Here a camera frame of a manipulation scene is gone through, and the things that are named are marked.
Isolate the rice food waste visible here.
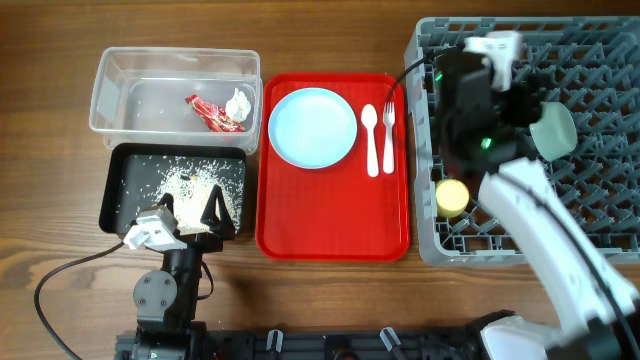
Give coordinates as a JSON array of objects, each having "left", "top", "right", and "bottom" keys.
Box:
[{"left": 114, "top": 155, "right": 246, "bottom": 234}]

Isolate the green bowl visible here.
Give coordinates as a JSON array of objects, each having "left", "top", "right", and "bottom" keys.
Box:
[{"left": 529, "top": 102, "right": 578, "bottom": 162}]

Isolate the yellow cup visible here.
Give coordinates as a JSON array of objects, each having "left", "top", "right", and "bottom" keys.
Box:
[{"left": 435, "top": 179, "right": 470, "bottom": 218}]

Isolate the red snack wrapper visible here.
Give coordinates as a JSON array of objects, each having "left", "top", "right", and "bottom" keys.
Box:
[{"left": 185, "top": 94, "right": 245, "bottom": 133}]

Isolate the white tissue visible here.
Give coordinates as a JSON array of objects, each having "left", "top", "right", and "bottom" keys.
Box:
[{"left": 225, "top": 88, "right": 252, "bottom": 123}]

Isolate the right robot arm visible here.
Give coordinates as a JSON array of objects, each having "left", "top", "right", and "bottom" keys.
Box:
[{"left": 433, "top": 49, "right": 639, "bottom": 359}]

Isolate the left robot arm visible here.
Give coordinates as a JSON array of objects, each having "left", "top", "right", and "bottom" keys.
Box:
[{"left": 121, "top": 185, "right": 236, "bottom": 360}]

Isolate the grey dishwasher rack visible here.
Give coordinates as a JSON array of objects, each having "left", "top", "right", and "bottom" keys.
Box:
[{"left": 404, "top": 16, "right": 639, "bottom": 267}]

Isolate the black plastic tray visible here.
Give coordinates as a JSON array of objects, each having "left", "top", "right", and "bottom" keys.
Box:
[{"left": 99, "top": 143, "right": 247, "bottom": 235}]

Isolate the white plastic fork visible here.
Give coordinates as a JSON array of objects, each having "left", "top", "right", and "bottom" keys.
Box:
[{"left": 383, "top": 102, "right": 396, "bottom": 174}]

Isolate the white plastic spoon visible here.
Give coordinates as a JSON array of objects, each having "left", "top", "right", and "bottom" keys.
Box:
[{"left": 361, "top": 104, "right": 379, "bottom": 178}]

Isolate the clear plastic bin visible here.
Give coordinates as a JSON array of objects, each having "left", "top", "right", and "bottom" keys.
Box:
[{"left": 89, "top": 47, "right": 263, "bottom": 154}]

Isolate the red serving tray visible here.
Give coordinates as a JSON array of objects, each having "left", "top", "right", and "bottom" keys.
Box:
[{"left": 255, "top": 73, "right": 410, "bottom": 262}]

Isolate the light blue plate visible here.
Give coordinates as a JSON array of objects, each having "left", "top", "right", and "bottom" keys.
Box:
[{"left": 268, "top": 87, "right": 358, "bottom": 170}]

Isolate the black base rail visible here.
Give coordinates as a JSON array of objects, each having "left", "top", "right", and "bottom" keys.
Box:
[{"left": 113, "top": 327, "right": 483, "bottom": 360}]

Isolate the left black cable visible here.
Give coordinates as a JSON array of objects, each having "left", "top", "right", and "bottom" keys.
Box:
[{"left": 32, "top": 241, "right": 124, "bottom": 360}]

